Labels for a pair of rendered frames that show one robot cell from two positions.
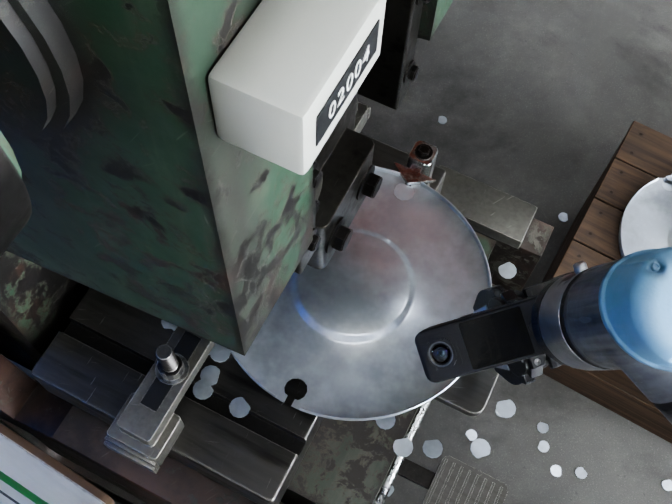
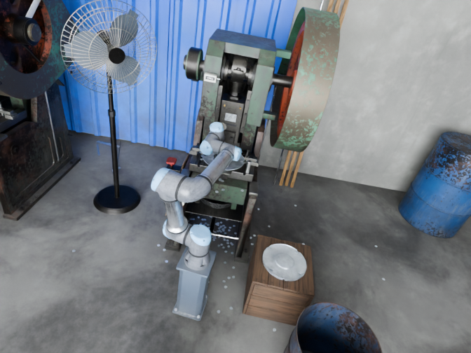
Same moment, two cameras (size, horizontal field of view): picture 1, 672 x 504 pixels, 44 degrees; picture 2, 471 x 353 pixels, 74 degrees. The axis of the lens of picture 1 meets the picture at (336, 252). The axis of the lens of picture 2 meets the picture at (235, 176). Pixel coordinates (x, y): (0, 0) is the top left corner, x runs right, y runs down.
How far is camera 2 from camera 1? 1.75 m
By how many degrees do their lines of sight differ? 49
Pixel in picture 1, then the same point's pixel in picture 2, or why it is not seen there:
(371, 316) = not seen: hidden behind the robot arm
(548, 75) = (333, 265)
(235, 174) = (205, 85)
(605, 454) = (233, 292)
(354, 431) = not seen: hidden behind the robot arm
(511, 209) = (254, 190)
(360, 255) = not seen: hidden behind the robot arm
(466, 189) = (255, 185)
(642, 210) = (286, 248)
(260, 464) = (194, 162)
